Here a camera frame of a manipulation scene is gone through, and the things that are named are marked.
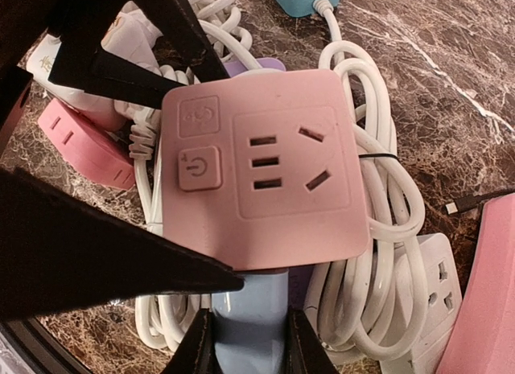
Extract pink flat adapter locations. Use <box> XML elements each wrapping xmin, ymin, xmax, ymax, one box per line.
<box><xmin>38</xmin><ymin>99</ymin><xmax>135</xmax><ymax>190</ymax></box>

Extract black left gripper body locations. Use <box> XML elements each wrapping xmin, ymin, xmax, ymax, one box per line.
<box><xmin>1</xmin><ymin>0</ymin><xmax>58</xmax><ymax>126</ymax></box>

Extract purple power strip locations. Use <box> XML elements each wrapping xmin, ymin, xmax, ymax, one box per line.
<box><xmin>224</xmin><ymin>57</ymin><xmax>286</xmax><ymax>77</ymax></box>

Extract light blue charger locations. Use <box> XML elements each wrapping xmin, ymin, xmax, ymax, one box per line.
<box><xmin>212</xmin><ymin>269</ymin><xmax>288</xmax><ymax>374</ymax></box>

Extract pink cube socket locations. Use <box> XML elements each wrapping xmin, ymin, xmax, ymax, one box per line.
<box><xmin>161</xmin><ymin>69</ymin><xmax>371</xmax><ymax>271</ymax></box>

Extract white power cord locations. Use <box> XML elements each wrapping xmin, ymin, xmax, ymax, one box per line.
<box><xmin>128</xmin><ymin>0</ymin><xmax>427</xmax><ymax>361</ymax></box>

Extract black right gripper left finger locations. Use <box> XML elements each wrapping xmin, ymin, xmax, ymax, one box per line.
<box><xmin>164</xmin><ymin>309</ymin><xmax>216</xmax><ymax>374</ymax></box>

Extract white power strip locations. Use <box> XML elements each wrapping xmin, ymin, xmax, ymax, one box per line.
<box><xmin>380</xmin><ymin>233</ymin><xmax>462</xmax><ymax>373</ymax></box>

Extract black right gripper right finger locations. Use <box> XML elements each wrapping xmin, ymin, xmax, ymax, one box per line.
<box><xmin>287</xmin><ymin>307</ymin><xmax>339</xmax><ymax>374</ymax></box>

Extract pink triangular power strip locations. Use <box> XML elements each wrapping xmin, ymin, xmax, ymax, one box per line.
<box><xmin>436</xmin><ymin>194</ymin><xmax>514</xmax><ymax>374</ymax></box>

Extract white round power plug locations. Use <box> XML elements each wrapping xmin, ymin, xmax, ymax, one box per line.
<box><xmin>27</xmin><ymin>6</ymin><xmax>182</xmax><ymax>131</ymax></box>

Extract black usb cable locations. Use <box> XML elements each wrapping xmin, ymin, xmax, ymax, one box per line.
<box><xmin>444</xmin><ymin>191</ymin><xmax>515</xmax><ymax>216</ymax></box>

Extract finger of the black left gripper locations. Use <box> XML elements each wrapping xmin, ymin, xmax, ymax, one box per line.
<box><xmin>48</xmin><ymin>0</ymin><xmax>229</xmax><ymax>109</ymax></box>
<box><xmin>1</xmin><ymin>169</ymin><xmax>244</xmax><ymax>321</ymax></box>

